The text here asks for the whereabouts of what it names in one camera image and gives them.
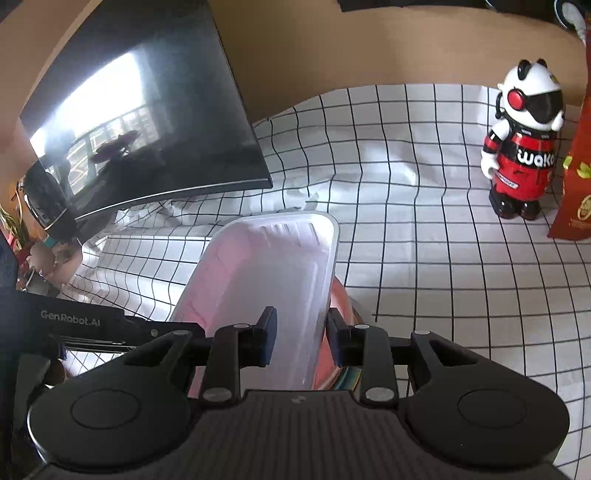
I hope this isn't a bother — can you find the white and red tray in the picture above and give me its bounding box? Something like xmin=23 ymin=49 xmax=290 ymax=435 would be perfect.
xmin=167 ymin=211 xmax=365 ymax=393

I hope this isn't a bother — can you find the panda robot toy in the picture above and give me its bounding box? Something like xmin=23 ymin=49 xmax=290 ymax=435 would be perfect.
xmin=480 ymin=58 xmax=566 ymax=221

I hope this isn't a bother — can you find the white checkered tablecloth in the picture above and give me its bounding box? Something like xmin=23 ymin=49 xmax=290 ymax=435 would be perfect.
xmin=60 ymin=83 xmax=591 ymax=480

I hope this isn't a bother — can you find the black round device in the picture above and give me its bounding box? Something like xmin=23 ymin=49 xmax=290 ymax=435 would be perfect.
xmin=23 ymin=161 xmax=78 ymax=241

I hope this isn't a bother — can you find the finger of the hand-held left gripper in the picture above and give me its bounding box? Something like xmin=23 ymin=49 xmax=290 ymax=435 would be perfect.
xmin=60 ymin=316 xmax=207 ymax=354

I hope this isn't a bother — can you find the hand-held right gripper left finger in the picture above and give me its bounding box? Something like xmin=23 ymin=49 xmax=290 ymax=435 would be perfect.
xmin=122 ymin=306 xmax=279 ymax=407

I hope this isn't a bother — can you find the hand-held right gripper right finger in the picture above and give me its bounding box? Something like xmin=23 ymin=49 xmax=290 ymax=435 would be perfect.
xmin=325 ymin=309 xmax=467 ymax=407

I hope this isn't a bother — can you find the red snack bag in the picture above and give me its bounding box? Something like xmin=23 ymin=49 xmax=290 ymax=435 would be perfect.
xmin=547 ymin=99 xmax=591 ymax=243

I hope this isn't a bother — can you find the black monitor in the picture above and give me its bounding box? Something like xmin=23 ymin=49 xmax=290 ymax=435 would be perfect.
xmin=18 ymin=0 xmax=274 ymax=222

